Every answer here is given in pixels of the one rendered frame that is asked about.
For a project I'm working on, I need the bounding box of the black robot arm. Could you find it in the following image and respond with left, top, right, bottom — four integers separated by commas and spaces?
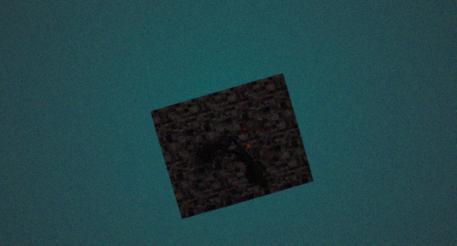
196, 135, 269, 188

